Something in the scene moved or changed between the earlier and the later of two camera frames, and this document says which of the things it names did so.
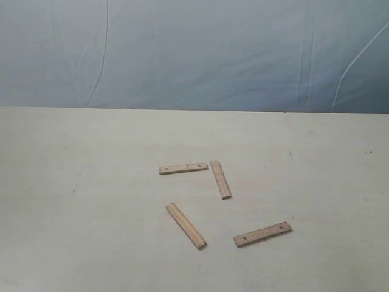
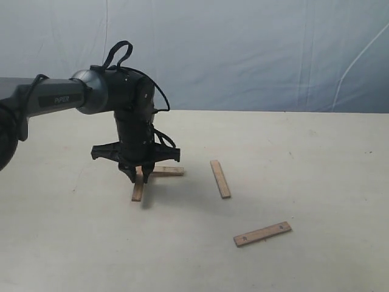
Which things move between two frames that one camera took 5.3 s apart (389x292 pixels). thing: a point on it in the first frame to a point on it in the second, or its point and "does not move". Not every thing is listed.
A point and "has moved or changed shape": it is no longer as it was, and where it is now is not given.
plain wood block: [191, 232] to [138, 185]
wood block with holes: [259, 235] does not move
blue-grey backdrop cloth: [276, 56] does not move
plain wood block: [221, 182] does not move
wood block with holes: [175, 169] has moved or changed shape
